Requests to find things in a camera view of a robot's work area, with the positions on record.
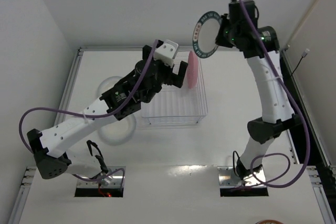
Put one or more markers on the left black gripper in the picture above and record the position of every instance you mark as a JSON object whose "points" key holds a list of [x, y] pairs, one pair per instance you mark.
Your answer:
{"points": [[168, 71]]}

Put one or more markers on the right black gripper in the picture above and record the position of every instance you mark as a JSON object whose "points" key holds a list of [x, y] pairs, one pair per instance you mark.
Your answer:
{"points": [[222, 30]]}

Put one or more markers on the pink plate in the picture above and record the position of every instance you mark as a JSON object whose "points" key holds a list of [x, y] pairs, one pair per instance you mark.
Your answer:
{"points": [[192, 70]]}

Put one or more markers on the green rimmed white plate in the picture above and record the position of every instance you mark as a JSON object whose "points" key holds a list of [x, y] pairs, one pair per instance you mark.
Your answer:
{"points": [[205, 33]]}

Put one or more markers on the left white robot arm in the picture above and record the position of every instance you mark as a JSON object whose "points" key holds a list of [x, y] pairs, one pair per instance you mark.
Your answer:
{"points": [[51, 147]]}

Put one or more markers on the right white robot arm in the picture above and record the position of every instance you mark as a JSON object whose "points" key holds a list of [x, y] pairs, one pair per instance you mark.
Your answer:
{"points": [[260, 48]]}

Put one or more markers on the near clear glass plate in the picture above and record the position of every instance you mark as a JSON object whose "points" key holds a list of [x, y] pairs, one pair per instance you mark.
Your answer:
{"points": [[119, 132]]}

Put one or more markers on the brown bowl at edge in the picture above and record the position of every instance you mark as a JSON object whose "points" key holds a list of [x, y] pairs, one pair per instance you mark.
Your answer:
{"points": [[269, 221]]}

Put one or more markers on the clear wire dish rack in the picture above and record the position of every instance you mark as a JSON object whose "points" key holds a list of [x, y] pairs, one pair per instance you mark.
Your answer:
{"points": [[177, 106]]}

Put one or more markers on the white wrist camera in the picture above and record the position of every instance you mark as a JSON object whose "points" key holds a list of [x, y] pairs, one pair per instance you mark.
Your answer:
{"points": [[167, 53]]}

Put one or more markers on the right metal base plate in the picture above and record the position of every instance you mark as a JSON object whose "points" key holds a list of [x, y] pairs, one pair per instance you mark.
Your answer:
{"points": [[228, 179]]}

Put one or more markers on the metal base plate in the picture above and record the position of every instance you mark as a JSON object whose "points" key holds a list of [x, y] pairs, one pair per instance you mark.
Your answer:
{"points": [[228, 179], [115, 180]]}

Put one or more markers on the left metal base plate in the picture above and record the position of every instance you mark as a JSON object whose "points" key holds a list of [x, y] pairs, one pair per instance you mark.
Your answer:
{"points": [[115, 180]]}

